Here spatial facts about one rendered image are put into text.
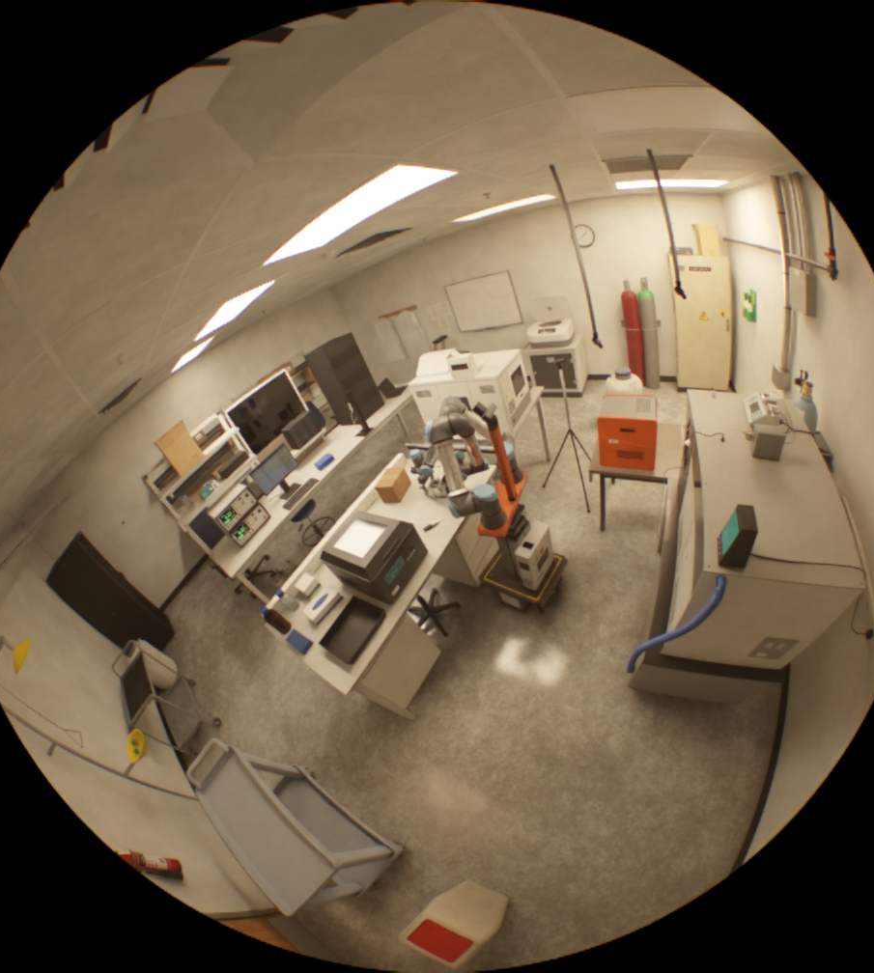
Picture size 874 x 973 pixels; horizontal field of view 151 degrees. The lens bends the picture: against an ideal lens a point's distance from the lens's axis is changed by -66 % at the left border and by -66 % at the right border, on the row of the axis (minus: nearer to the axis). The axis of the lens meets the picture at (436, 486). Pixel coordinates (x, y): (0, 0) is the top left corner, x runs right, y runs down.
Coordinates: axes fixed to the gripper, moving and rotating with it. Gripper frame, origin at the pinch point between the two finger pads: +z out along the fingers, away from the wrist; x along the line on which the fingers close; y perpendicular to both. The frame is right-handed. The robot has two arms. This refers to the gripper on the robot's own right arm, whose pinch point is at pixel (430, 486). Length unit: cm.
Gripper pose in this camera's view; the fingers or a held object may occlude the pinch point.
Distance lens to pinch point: 238.0
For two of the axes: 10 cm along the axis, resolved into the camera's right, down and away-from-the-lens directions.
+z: 3.3, 7.4, 5.8
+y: 8.5, 0.3, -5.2
